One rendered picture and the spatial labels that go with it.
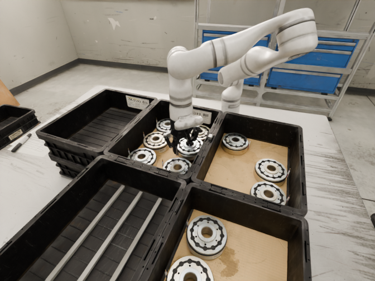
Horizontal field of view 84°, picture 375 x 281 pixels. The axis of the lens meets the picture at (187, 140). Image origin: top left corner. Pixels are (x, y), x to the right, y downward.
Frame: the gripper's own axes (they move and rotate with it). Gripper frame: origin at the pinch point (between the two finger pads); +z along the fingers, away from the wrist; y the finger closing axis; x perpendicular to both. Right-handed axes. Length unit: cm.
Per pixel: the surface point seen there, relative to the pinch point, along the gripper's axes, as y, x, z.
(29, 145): 61, -51, 17
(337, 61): -205, -81, 20
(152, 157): 11.0, -1.1, 1.2
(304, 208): -16.2, 38.5, -5.8
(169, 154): 3.8, -3.3, 4.2
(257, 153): -27.5, 9.9, 4.2
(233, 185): -10.0, 19.6, 4.2
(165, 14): -94, -286, -1
